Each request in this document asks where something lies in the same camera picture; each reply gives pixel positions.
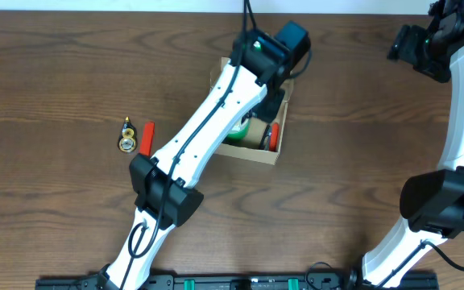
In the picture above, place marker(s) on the green tape roll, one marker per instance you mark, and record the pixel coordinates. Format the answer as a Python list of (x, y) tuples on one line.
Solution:
[(240, 129)]

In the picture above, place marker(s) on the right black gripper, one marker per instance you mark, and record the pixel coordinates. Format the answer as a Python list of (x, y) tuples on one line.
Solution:
[(399, 44)]

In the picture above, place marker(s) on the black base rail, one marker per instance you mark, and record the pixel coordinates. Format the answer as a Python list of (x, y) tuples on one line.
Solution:
[(317, 279)]

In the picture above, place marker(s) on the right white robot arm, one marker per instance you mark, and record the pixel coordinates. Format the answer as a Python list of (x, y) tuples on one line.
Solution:
[(431, 204)]

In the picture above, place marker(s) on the orange utility knife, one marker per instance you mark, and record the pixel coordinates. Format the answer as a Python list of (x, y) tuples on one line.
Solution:
[(147, 139)]

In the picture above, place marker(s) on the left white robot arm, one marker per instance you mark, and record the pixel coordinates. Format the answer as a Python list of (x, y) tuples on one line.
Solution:
[(165, 182)]

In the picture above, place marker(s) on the cardboard box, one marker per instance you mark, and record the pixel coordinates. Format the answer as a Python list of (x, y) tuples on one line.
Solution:
[(248, 148)]

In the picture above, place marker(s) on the orange lighter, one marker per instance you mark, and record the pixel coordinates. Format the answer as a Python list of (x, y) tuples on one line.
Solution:
[(273, 136)]

